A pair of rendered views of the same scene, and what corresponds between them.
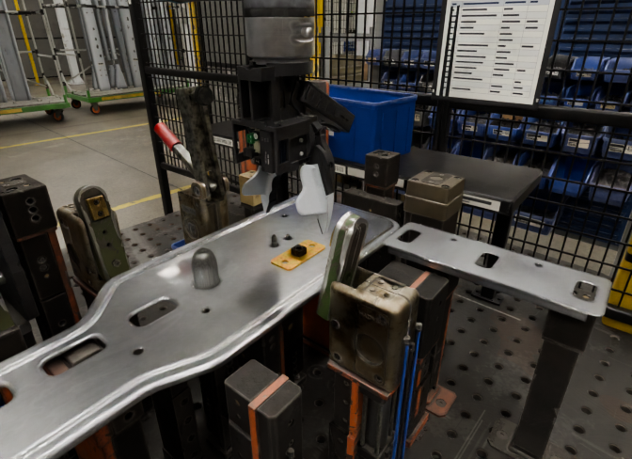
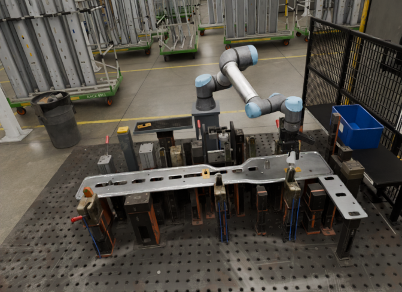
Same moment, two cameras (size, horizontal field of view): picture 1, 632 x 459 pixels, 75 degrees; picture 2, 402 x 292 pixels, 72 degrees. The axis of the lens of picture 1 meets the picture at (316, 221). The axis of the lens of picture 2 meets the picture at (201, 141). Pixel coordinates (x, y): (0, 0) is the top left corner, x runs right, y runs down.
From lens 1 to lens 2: 1.05 m
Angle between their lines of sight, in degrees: 46
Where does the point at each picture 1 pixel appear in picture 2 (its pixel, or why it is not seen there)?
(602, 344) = not seen: outside the picture
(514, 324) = (390, 233)
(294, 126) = (289, 143)
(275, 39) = (287, 126)
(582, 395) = (383, 261)
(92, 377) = (238, 175)
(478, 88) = not seen: outside the picture
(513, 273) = (341, 200)
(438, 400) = (328, 231)
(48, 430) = (230, 179)
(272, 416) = (259, 195)
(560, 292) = (346, 210)
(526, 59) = not seen: outside the picture
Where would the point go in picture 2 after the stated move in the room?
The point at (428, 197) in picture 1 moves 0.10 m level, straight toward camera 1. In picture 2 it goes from (345, 169) to (330, 176)
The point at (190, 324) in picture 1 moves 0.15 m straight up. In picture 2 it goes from (257, 174) to (258, 151)
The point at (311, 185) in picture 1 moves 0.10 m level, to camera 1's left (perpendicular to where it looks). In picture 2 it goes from (292, 156) to (276, 149)
